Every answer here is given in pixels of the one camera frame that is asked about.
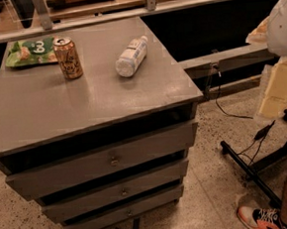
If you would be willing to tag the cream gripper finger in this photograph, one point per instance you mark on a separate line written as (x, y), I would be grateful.
(275, 98)
(258, 35)

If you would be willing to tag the orange soda can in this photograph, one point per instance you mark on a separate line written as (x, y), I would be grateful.
(67, 57)

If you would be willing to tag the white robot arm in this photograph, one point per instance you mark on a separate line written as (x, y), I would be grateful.
(272, 31)

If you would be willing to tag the black metal stand base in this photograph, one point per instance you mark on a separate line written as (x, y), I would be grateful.
(252, 169)

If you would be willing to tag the clear plastic water bottle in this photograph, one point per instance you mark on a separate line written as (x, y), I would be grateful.
(130, 59)

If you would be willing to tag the orange black sneaker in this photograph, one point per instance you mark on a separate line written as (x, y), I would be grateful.
(254, 218)

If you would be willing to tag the middle grey drawer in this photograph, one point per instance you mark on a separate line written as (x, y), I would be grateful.
(118, 186)

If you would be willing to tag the grey drawer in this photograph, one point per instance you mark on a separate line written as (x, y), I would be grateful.
(40, 182)
(130, 210)
(118, 186)

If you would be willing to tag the grey drawer cabinet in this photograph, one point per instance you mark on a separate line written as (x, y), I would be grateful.
(47, 120)

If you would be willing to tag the green chip bag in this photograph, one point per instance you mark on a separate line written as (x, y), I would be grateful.
(25, 53)

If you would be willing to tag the bottom grey drawer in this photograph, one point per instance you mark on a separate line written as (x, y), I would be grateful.
(130, 210)

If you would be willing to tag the top grey drawer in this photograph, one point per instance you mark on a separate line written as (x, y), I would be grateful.
(40, 182)

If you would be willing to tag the metal railing frame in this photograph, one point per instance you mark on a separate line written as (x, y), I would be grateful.
(47, 20)

